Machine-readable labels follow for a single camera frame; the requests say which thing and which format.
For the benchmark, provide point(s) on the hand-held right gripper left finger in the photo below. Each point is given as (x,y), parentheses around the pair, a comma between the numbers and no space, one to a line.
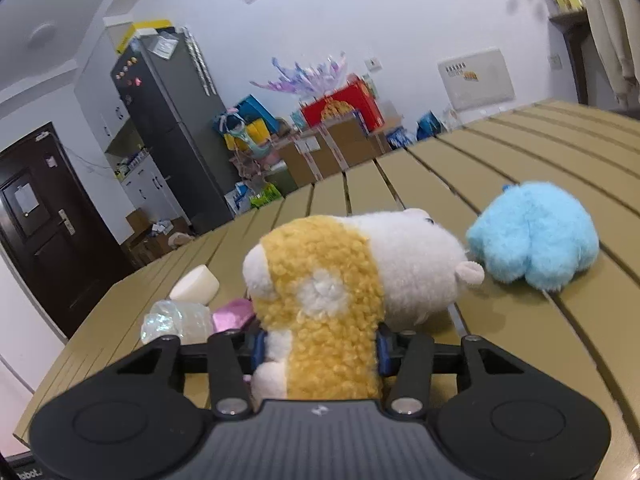
(259,351)

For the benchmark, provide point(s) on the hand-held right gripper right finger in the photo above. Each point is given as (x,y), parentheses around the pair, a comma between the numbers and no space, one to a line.
(383,355)

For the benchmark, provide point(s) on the yellow and white plush toy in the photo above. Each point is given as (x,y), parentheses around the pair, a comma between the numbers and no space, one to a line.
(325,285)

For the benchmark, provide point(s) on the light blue plush toy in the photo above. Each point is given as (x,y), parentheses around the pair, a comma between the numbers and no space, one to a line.
(535,235)

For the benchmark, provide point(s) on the pink foil wrapper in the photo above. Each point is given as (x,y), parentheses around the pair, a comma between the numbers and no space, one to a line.
(232,315)

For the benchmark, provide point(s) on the crumpled clear plastic bag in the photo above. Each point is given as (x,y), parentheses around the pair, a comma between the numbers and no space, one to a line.
(175,322)

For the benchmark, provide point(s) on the green bag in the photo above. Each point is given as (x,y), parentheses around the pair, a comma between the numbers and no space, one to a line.
(266,196)

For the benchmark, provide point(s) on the teal doll figure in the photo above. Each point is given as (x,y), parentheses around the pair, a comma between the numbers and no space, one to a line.
(242,135)

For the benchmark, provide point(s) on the blue and white bag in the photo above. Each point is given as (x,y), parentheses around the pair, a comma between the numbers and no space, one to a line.
(429,125)

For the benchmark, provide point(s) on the dark grey fridge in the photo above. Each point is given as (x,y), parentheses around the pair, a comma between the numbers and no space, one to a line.
(175,125)

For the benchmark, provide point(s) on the dark brown door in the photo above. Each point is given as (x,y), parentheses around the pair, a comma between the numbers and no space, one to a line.
(50,230)

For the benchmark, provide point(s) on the red gift box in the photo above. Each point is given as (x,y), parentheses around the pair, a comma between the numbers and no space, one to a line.
(342,107)

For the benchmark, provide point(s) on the olive folding table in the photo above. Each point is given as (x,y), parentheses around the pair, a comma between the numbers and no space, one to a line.
(550,160)

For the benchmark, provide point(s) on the purple wing decoration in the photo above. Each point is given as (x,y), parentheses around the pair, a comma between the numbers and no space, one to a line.
(305,75)

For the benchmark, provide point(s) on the white kitchen cabinet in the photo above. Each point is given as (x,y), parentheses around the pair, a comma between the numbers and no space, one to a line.
(102,90)

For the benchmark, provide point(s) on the yellow and white carton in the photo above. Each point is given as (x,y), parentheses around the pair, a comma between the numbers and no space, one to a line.
(145,32)

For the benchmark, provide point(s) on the dark wooden stand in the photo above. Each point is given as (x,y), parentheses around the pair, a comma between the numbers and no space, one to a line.
(575,50)

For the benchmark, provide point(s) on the round ceiling light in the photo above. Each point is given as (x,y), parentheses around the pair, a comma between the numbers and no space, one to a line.
(42,36)

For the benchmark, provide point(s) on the beige coat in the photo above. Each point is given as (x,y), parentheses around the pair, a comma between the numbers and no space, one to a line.
(615,20)

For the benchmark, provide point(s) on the white wall switch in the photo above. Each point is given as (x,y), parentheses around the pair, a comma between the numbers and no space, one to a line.
(373,64)

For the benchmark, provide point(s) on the white wall panel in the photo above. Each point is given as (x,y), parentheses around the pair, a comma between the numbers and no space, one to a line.
(477,77)

